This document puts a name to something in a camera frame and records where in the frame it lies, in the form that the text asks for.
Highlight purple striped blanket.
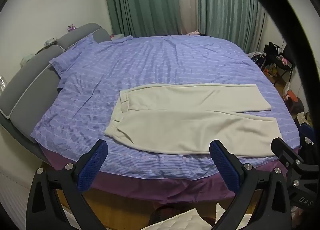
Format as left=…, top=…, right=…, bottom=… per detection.
left=30, top=33, right=300, bottom=179

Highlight red stool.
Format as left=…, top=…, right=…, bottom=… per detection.
left=284, top=90, right=304, bottom=103

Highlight white quilted cloth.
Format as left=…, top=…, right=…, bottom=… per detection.
left=141, top=204, right=253, bottom=230

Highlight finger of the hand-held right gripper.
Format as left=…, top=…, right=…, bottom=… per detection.
left=271, top=137, right=313, bottom=195

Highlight pale sheer curtain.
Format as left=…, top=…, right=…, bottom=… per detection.
left=172, top=0, right=200, bottom=35

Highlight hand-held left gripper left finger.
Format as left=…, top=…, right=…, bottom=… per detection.
left=26, top=139, right=108, bottom=230

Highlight grey upholstered headboard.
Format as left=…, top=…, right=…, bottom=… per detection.
left=0, top=23, right=112, bottom=163

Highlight purple striped pillow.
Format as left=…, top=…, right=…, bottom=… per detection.
left=49, top=33, right=97, bottom=73

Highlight blue bag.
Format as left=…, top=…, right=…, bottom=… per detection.
left=301, top=123, right=315, bottom=144

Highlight cream pants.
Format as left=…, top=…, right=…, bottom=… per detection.
left=104, top=83, right=283, bottom=157

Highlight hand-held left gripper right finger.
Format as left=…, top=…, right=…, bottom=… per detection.
left=209, top=140, right=292, bottom=230

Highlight black storage rack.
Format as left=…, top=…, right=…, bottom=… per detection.
left=262, top=42, right=295, bottom=86

